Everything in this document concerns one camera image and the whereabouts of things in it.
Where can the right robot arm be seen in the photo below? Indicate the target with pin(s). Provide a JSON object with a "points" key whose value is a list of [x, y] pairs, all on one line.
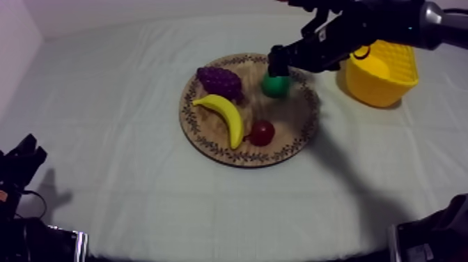
{"points": [[402, 25]]}

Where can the yellow plastic basket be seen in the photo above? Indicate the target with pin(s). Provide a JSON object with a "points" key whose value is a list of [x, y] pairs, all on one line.
{"points": [[376, 84]]}

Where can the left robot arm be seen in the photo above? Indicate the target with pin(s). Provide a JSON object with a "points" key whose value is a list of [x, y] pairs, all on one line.
{"points": [[33, 241]]}

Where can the round wooden board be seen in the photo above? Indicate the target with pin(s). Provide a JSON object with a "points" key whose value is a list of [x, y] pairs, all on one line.
{"points": [[285, 124]]}

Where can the silver metal bar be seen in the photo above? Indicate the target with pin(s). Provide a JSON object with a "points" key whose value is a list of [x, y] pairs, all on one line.
{"points": [[81, 247]]}

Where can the small red fruit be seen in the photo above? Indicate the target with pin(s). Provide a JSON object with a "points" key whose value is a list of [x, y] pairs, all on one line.
{"points": [[262, 133]]}

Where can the yellow toy banana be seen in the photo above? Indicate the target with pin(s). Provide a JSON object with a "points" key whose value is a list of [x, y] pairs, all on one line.
{"points": [[228, 113]]}

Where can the green toy pear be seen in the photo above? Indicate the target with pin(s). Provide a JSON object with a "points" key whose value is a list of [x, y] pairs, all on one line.
{"points": [[274, 88]]}

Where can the purple toy grapes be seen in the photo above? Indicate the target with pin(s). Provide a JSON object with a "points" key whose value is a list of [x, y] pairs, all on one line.
{"points": [[221, 82]]}

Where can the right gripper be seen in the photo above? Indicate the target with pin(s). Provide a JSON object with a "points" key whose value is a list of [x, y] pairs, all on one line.
{"points": [[325, 47]]}

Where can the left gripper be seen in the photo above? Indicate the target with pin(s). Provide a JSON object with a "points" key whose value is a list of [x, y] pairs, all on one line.
{"points": [[18, 164]]}

